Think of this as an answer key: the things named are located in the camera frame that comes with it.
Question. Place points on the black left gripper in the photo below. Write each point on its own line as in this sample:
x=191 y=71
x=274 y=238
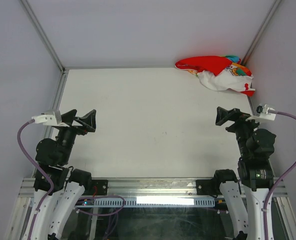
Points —
x=87 y=121

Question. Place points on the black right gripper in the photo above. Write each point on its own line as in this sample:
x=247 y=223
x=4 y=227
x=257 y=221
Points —
x=222 y=115

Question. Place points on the red white rainbow kids jacket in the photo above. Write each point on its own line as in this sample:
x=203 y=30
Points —
x=219 y=73

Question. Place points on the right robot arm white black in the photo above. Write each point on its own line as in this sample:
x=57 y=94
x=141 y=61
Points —
x=247 y=193

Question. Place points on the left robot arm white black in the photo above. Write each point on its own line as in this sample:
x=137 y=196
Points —
x=57 y=188

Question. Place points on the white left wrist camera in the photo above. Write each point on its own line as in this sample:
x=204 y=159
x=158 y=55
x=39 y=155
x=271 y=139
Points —
x=48 y=118

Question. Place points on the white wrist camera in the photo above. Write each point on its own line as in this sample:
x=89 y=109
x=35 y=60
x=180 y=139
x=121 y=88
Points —
x=48 y=118
x=264 y=113

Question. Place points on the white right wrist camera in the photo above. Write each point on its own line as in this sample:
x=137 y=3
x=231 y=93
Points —
x=264 y=113

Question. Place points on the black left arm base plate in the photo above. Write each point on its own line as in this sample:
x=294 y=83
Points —
x=98 y=187

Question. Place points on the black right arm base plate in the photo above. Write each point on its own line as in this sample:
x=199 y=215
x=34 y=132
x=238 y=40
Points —
x=207 y=187

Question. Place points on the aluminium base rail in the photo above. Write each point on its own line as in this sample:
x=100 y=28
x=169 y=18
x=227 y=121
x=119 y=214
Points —
x=132 y=187

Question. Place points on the grey slotted cable duct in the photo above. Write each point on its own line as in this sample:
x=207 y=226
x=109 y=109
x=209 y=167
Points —
x=148 y=202

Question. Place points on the right aluminium frame post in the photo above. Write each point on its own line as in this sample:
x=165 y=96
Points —
x=259 y=34

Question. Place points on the aluminium frame post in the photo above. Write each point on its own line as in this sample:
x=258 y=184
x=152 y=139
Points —
x=259 y=34
x=42 y=34

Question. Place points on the left aluminium frame post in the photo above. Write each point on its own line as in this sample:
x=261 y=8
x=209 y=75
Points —
x=42 y=34

